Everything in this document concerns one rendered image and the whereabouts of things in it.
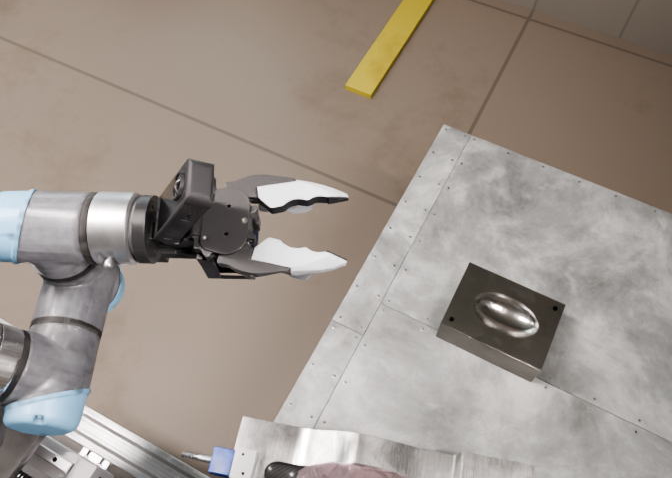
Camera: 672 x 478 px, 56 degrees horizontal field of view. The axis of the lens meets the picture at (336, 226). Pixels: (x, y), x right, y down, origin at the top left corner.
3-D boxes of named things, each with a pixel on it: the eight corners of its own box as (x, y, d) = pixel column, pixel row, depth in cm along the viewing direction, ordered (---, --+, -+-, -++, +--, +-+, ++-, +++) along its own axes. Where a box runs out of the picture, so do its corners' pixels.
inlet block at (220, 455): (180, 471, 111) (173, 466, 106) (189, 442, 113) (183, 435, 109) (253, 486, 109) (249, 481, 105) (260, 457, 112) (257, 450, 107)
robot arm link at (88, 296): (51, 346, 75) (10, 309, 66) (73, 262, 81) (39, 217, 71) (117, 348, 75) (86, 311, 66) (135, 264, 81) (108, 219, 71)
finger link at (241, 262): (301, 247, 64) (221, 223, 65) (301, 240, 62) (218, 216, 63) (286, 289, 62) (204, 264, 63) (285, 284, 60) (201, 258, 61)
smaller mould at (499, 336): (435, 336, 126) (440, 323, 120) (463, 277, 133) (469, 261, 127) (530, 382, 122) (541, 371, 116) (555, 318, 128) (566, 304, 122)
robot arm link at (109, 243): (94, 178, 63) (79, 255, 60) (140, 179, 63) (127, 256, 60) (118, 209, 70) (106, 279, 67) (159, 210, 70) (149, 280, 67)
